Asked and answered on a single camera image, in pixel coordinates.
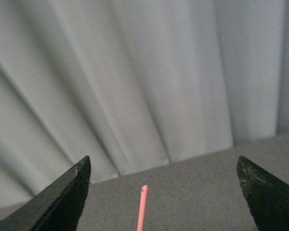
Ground pink chopstick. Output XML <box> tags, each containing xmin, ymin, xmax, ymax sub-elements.
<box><xmin>137</xmin><ymin>185</ymin><xmax>149</xmax><ymax>231</ymax></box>

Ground white curtain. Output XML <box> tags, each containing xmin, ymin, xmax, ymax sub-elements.
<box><xmin>0</xmin><ymin>0</ymin><xmax>289</xmax><ymax>208</ymax></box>

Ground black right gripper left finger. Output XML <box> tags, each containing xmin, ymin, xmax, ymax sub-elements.
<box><xmin>0</xmin><ymin>156</ymin><xmax>91</xmax><ymax>231</ymax></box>

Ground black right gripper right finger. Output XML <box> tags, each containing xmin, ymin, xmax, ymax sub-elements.
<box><xmin>236</xmin><ymin>156</ymin><xmax>289</xmax><ymax>231</ymax></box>

